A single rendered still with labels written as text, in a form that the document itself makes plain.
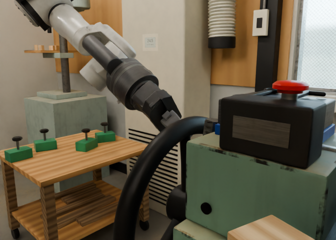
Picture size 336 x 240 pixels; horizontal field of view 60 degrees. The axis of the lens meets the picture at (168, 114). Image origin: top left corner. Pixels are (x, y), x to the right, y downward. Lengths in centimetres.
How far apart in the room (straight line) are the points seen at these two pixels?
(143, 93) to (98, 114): 192
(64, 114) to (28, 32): 122
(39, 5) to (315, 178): 70
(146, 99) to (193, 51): 122
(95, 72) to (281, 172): 47
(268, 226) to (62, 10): 68
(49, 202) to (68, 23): 88
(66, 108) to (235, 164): 205
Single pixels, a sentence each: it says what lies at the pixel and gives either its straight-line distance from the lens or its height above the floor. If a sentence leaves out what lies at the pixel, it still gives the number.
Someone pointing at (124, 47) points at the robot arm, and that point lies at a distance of 64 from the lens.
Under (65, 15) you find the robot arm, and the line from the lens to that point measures 76.
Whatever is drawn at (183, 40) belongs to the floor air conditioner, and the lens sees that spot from 165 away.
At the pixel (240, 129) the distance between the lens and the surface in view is 26.
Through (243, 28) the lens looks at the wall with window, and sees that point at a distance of 179.
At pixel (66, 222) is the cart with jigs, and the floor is 20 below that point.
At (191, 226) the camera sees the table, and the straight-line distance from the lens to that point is 33.
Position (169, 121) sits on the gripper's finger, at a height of 93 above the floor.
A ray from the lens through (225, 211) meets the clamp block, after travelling 30.
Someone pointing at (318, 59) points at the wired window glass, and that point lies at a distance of 172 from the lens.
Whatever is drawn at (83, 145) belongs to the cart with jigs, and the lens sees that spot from 164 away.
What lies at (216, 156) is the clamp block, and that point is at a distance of 29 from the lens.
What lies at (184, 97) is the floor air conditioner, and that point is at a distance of 167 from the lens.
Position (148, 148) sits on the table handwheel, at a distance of 38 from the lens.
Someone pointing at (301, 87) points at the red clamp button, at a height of 102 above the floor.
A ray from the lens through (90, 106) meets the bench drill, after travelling 239.
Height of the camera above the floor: 105
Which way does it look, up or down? 12 degrees down
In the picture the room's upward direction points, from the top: straight up
